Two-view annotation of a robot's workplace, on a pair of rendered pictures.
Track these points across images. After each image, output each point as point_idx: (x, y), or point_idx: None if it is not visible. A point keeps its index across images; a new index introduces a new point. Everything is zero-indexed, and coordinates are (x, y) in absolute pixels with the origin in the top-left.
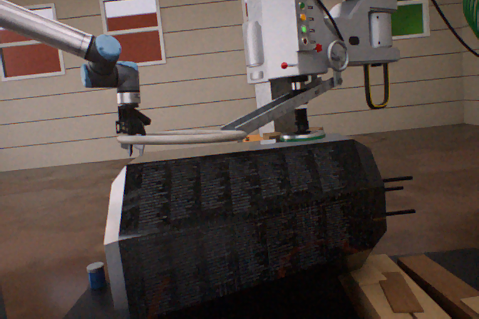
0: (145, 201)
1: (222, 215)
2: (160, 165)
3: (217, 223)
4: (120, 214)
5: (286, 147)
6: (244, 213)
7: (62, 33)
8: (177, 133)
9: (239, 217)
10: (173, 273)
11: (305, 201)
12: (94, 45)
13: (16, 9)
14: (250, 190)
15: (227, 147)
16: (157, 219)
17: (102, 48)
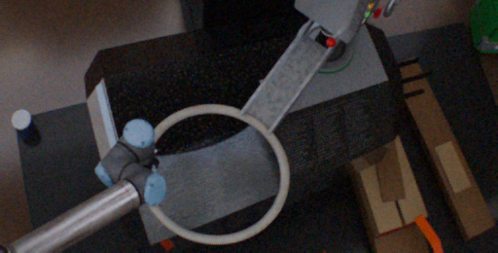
0: (163, 204)
1: (249, 201)
2: (166, 159)
3: (243, 208)
4: (141, 221)
5: (314, 105)
6: (270, 195)
7: (116, 218)
8: (180, 119)
9: (266, 198)
10: None
11: (331, 169)
12: (144, 202)
13: (77, 235)
14: (275, 169)
15: (230, 85)
16: (182, 219)
17: (154, 203)
